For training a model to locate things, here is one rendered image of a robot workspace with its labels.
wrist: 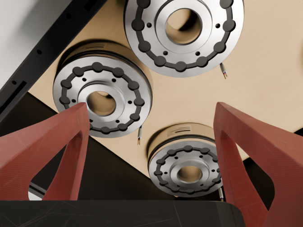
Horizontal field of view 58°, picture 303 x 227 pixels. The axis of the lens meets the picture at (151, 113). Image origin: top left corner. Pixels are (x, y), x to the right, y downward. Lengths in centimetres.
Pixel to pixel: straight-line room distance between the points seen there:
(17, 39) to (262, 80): 35
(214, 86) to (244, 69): 4
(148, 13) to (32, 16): 25
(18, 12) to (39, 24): 3
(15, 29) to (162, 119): 26
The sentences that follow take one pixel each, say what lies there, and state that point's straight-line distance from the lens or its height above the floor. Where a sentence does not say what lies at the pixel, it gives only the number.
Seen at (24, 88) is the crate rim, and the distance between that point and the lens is 21.
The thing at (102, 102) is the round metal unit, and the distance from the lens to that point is 31.
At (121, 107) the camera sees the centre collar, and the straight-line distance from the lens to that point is 28.
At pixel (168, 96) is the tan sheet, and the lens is 31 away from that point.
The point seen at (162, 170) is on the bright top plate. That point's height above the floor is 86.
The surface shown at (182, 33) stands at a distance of 27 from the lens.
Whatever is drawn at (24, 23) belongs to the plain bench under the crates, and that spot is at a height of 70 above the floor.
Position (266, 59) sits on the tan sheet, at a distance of 31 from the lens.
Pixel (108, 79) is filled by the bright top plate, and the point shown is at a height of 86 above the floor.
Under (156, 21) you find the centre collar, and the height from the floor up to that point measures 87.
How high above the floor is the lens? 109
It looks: 54 degrees down
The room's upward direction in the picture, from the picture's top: 176 degrees counter-clockwise
